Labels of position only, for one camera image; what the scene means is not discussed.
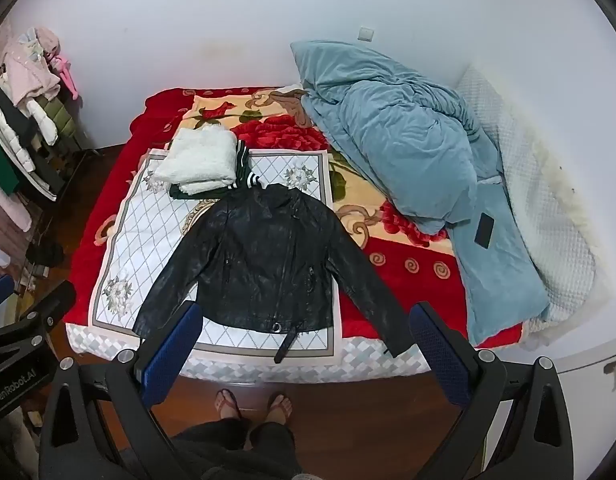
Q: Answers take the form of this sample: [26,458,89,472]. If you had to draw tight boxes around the person's dark pants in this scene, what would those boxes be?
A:
[170,416,301,480]

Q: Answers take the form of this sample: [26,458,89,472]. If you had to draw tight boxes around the person's left foot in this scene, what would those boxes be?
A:
[213,389,241,422]

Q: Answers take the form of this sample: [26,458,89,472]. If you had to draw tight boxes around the light blue pillow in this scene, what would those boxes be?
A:
[290,39,551,346]

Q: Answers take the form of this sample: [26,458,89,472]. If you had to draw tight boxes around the dark green striped-cuff garment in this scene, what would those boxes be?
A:
[169,140,265,201]

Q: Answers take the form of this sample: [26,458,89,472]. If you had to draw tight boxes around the dark shoes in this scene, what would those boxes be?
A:
[28,237,64,269]

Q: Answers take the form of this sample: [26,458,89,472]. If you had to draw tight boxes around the person's right foot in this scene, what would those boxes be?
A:
[265,391,294,427]

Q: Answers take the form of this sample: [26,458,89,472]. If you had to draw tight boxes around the rack of hanging clothes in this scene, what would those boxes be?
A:
[0,24,101,271]

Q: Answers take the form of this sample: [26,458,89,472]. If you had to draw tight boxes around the white quilted mattress cover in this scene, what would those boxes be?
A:
[455,62,609,346]

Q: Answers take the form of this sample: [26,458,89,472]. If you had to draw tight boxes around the black phone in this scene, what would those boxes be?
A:
[473,212,496,249]

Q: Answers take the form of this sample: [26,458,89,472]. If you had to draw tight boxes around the white fleece folded garment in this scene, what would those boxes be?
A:
[152,125,239,196]

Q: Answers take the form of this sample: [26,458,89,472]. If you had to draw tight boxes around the white diamond pattern mat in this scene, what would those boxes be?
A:
[65,147,433,378]

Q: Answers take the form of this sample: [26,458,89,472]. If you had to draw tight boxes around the red floral blanket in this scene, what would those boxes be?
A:
[70,85,526,351]

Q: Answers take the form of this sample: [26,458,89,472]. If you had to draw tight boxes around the person's foot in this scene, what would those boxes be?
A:
[213,389,241,422]
[265,391,294,427]

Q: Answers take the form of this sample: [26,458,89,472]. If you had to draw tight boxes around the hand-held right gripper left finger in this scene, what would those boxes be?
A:
[38,301,209,480]

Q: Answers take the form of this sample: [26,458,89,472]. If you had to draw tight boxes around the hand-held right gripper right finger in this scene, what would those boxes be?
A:
[409,301,575,480]

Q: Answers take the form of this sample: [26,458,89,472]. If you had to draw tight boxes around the black leather jacket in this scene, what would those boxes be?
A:
[132,183,419,365]

